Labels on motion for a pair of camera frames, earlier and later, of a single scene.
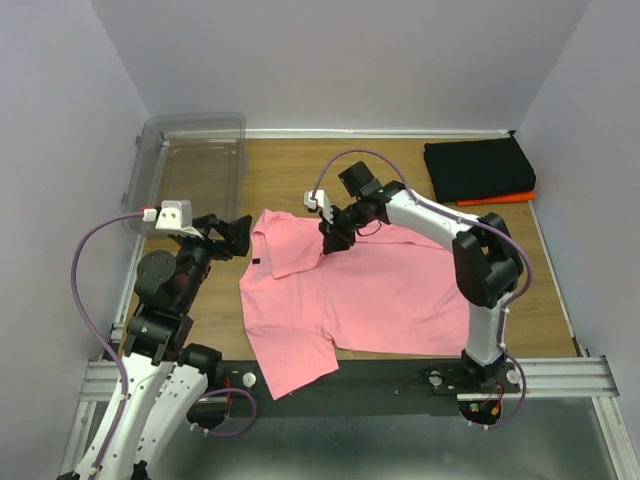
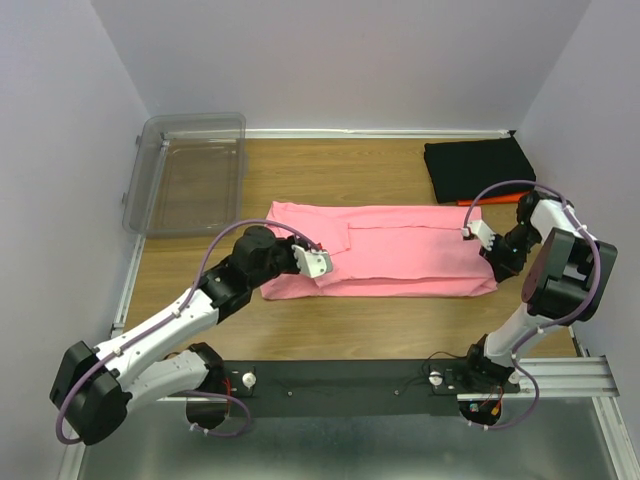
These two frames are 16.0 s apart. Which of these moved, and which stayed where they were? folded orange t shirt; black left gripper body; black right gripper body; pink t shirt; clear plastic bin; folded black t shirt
Moved: black right gripper body; black left gripper body; pink t shirt
Stayed: clear plastic bin; folded orange t shirt; folded black t shirt
